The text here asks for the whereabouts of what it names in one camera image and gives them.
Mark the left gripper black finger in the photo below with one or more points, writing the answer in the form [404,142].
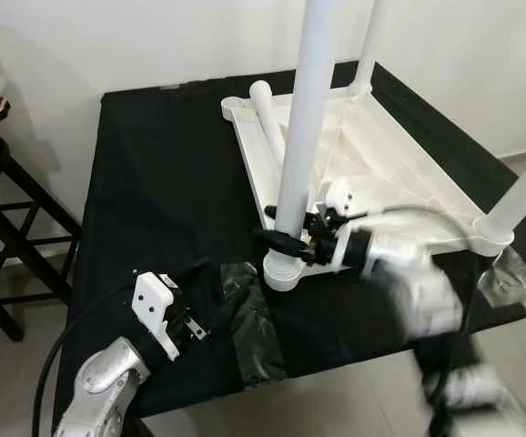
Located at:
[222,305]
[195,270]

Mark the clear tape patch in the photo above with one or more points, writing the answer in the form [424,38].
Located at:
[258,328]
[518,278]

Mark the white plastic ribbed table top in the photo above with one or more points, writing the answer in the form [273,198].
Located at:
[399,173]

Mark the black stool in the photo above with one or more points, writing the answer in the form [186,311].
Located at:
[8,228]

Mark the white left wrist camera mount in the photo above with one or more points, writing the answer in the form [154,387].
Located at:
[151,305]

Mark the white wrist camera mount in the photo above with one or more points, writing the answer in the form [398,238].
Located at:
[338,196]
[151,305]

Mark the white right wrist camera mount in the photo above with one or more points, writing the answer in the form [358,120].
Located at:
[338,196]

